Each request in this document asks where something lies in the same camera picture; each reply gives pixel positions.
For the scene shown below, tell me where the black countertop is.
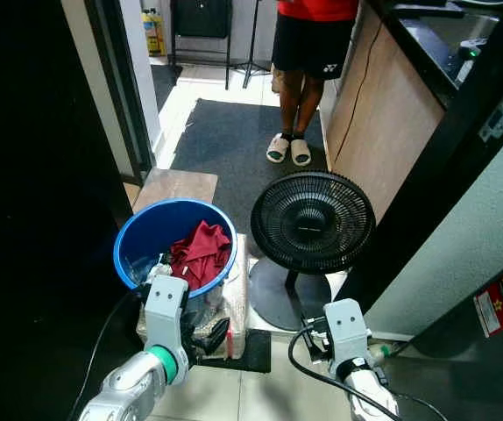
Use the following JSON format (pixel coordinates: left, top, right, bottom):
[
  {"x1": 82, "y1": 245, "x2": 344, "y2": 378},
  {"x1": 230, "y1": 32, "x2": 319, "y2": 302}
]
[{"x1": 365, "y1": 0, "x2": 503, "y2": 106}]

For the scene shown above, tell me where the black floor fan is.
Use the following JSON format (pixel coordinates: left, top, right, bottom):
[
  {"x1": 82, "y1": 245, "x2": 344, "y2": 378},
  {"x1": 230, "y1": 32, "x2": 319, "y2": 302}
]
[{"x1": 248, "y1": 170, "x2": 376, "y2": 332}]

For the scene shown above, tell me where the red and white sticker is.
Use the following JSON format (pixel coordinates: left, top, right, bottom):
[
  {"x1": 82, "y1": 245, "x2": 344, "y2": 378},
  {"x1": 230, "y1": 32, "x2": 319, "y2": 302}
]
[{"x1": 473, "y1": 275, "x2": 503, "y2": 338}]

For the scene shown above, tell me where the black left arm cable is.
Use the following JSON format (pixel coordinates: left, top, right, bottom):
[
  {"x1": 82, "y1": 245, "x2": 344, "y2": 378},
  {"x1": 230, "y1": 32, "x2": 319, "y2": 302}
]
[{"x1": 66, "y1": 289, "x2": 145, "y2": 421}]

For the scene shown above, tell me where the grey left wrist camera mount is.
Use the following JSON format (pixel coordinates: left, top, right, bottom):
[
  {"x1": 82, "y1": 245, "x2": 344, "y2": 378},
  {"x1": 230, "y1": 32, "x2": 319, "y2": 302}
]
[{"x1": 144, "y1": 275, "x2": 191, "y2": 369}]

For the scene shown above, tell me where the dark grey floor mat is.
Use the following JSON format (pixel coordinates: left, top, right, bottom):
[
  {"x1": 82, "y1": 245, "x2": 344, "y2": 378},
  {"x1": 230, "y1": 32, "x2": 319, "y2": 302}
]
[{"x1": 171, "y1": 98, "x2": 331, "y2": 211}]

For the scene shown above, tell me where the white and black door jamb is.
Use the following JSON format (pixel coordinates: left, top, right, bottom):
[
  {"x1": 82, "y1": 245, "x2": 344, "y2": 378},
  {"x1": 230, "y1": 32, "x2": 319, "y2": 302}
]
[{"x1": 61, "y1": 0, "x2": 163, "y2": 182}]

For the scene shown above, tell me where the blue plastic bucket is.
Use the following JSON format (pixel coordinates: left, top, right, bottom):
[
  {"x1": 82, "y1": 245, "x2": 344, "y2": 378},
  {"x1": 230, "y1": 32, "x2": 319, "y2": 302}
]
[{"x1": 113, "y1": 198, "x2": 239, "y2": 299}]

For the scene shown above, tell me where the black chair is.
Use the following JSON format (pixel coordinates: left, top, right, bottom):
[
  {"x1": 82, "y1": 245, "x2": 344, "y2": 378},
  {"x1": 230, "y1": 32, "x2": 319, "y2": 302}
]
[{"x1": 169, "y1": 0, "x2": 233, "y2": 90}]

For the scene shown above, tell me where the metal strike plate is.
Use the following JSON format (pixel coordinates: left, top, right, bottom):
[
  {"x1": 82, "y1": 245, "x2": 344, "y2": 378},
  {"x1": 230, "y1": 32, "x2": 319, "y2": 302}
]
[{"x1": 479, "y1": 96, "x2": 503, "y2": 141}]

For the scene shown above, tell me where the black tripod stand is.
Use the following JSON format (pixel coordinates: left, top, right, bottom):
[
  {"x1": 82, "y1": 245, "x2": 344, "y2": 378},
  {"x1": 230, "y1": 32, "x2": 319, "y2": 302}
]
[{"x1": 238, "y1": 0, "x2": 274, "y2": 89}]

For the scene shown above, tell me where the black door frame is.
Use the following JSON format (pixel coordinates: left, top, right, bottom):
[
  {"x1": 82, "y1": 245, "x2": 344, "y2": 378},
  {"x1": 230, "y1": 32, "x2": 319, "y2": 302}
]
[{"x1": 335, "y1": 53, "x2": 503, "y2": 312}]

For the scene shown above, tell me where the plastic wrapped package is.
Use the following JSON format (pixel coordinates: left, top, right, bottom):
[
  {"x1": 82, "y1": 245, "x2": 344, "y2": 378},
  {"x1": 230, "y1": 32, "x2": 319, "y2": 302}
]
[{"x1": 138, "y1": 232, "x2": 251, "y2": 360}]

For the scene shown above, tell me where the wooden board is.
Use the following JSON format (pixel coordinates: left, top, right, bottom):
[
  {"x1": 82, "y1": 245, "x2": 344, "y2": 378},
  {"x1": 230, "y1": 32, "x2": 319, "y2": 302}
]
[{"x1": 132, "y1": 168, "x2": 219, "y2": 214}]

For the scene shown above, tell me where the person in red shirt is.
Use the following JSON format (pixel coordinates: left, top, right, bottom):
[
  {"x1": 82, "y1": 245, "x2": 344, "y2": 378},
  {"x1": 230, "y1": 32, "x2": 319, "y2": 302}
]
[{"x1": 266, "y1": 0, "x2": 360, "y2": 168}]

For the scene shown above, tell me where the white slide sandal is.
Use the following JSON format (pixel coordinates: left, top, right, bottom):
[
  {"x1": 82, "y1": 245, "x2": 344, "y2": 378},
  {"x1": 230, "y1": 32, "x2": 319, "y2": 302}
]
[
  {"x1": 266, "y1": 133, "x2": 290, "y2": 164},
  {"x1": 290, "y1": 138, "x2": 313, "y2": 167}
]

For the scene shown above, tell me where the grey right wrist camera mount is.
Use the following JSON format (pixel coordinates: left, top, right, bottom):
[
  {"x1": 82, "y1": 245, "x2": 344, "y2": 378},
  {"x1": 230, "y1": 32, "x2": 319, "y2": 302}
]
[{"x1": 323, "y1": 299, "x2": 371, "y2": 365}]

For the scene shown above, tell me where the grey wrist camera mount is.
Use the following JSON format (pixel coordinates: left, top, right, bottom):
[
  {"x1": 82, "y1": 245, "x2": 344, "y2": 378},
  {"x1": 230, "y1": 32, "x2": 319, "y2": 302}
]
[
  {"x1": 144, "y1": 275, "x2": 191, "y2": 369},
  {"x1": 323, "y1": 299, "x2": 371, "y2": 365}
]

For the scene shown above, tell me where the small plastic bottle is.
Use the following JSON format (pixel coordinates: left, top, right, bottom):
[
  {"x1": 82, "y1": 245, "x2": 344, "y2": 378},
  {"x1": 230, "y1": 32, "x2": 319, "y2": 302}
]
[{"x1": 370, "y1": 342, "x2": 403, "y2": 362}]

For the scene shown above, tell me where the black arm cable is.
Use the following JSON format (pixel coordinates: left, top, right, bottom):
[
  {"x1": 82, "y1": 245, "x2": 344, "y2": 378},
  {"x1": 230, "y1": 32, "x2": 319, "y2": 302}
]
[
  {"x1": 66, "y1": 289, "x2": 145, "y2": 421},
  {"x1": 287, "y1": 320, "x2": 450, "y2": 421}
]

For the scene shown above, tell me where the wooden cabinet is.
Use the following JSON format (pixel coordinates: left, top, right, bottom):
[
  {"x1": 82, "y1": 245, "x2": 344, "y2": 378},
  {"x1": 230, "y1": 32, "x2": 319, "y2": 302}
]
[{"x1": 319, "y1": 0, "x2": 445, "y2": 222}]

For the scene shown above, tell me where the white crumpled item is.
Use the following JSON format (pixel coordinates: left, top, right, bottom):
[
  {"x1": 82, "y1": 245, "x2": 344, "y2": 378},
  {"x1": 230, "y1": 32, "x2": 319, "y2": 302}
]
[{"x1": 151, "y1": 254, "x2": 174, "y2": 282}]

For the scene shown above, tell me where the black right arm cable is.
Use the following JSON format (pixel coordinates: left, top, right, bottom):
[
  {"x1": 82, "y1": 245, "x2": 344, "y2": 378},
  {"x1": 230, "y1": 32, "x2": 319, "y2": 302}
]
[{"x1": 287, "y1": 320, "x2": 450, "y2": 421}]

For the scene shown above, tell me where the yellow bottle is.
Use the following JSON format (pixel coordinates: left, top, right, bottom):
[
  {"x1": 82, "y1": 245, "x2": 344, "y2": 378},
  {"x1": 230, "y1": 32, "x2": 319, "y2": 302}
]
[{"x1": 142, "y1": 7, "x2": 166, "y2": 58}]

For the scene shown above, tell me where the red garment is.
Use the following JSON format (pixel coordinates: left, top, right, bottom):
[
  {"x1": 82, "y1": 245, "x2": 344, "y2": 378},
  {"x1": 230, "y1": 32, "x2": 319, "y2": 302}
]
[{"x1": 169, "y1": 220, "x2": 233, "y2": 291}]

